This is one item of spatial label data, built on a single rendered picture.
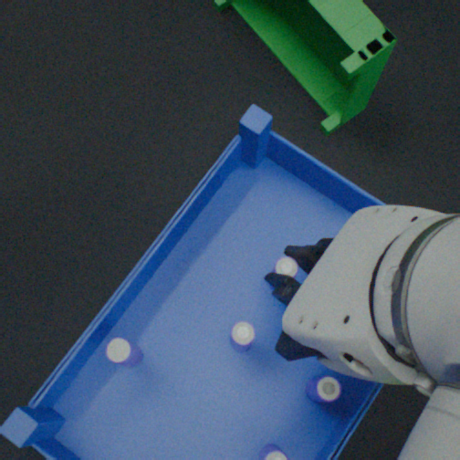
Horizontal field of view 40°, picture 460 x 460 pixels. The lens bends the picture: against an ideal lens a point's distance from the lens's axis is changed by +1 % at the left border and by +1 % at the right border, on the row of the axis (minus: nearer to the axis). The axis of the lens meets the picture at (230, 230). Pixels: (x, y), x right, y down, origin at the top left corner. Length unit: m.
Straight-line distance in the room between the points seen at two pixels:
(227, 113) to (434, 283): 0.79
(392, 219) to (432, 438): 0.17
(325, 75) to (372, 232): 0.71
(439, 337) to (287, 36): 0.87
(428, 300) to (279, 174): 0.31
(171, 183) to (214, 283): 0.47
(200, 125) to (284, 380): 0.58
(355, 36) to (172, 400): 0.54
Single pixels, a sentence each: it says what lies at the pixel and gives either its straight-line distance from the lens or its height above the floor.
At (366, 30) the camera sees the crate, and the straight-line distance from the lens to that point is 0.89.
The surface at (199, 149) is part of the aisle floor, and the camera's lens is 1.01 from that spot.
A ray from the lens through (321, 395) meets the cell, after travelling 0.47.
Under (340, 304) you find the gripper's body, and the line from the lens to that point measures 0.35.
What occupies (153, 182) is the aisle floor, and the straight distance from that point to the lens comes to 1.00.
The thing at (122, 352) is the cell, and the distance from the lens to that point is 0.47.
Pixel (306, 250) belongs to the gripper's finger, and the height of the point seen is 0.50.
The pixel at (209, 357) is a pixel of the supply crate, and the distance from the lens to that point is 0.53.
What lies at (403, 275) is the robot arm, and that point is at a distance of 0.29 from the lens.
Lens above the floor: 0.93
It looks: 75 degrees down
